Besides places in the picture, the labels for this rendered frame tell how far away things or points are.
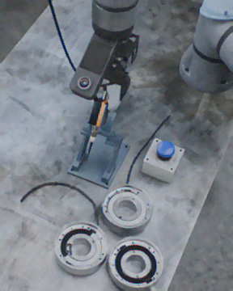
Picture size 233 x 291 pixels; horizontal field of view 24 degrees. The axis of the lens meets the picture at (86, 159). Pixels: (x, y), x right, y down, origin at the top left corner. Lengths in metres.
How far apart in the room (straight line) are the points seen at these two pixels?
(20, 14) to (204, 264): 1.53
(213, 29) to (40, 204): 0.55
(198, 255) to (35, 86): 0.98
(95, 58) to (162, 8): 0.70
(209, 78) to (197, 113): 0.09
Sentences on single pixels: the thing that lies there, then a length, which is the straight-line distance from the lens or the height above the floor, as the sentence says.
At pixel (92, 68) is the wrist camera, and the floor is 1.15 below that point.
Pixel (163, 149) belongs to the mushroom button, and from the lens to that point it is 1.16.
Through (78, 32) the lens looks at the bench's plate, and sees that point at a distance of 1.49.
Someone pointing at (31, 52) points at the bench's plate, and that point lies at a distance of 1.44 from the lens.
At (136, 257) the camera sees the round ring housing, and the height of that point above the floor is 0.82.
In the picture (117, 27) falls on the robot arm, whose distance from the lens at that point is 0.89.
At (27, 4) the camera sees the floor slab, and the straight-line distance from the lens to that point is 2.86.
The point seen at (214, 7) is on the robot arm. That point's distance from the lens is 1.26.
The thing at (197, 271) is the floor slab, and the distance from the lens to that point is 2.01.
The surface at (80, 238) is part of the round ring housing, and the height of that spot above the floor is 0.82.
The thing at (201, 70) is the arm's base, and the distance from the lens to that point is 1.36.
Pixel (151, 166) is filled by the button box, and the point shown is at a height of 0.84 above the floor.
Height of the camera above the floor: 1.79
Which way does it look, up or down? 55 degrees down
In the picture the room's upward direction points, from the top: 3 degrees clockwise
